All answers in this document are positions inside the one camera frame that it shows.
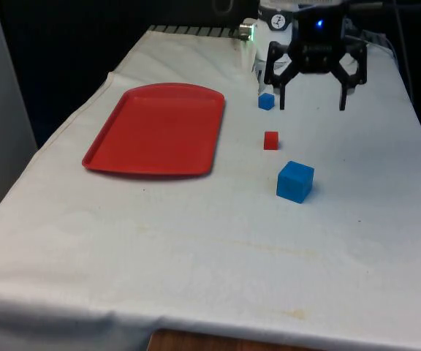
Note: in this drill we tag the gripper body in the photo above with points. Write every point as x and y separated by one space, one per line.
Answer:
318 36

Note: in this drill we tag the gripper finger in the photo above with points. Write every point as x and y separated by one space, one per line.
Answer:
346 82
281 78

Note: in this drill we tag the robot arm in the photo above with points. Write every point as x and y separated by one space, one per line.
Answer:
265 40

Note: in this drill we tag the red tray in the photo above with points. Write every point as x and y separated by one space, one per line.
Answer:
159 131

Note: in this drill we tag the small blue cube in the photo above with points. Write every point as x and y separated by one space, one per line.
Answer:
266 102

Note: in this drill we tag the small red cube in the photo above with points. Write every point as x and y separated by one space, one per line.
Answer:
270 141

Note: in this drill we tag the large blue cube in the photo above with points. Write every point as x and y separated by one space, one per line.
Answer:
294 183

